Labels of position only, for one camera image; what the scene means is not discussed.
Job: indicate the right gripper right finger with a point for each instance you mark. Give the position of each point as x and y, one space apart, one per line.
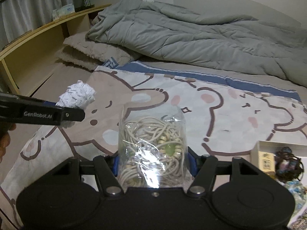
203 170

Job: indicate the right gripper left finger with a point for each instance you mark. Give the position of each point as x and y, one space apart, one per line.
106 181

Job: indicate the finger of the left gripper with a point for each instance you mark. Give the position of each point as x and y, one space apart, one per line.
26 110

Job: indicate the clear bag of cord necklace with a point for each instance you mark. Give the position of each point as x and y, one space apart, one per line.
152 148

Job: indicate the white crochet scrunchie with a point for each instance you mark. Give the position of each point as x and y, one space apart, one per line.
78 95

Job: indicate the blue floral brocade pouch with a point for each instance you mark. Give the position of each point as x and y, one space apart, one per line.
297 189

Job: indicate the operator hand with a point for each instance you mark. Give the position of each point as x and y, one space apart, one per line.
4 142

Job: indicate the yellow wooden bed shelf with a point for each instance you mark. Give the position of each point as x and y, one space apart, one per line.
30 60

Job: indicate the yellow tissue packet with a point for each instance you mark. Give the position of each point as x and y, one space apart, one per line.
266 162

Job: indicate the cartoon bear print blanket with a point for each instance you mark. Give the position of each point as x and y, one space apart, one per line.
216 115

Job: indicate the beige fluffy pillow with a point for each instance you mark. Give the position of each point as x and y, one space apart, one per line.
88 54

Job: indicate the grey curtain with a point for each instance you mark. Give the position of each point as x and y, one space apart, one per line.
21 16

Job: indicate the tissue box on shelf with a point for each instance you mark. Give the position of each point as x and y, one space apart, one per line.
63 11

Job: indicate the white cardboard box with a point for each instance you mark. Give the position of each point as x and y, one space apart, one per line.
285 155

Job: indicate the grey green duvet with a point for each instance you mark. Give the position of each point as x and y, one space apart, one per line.
238 43

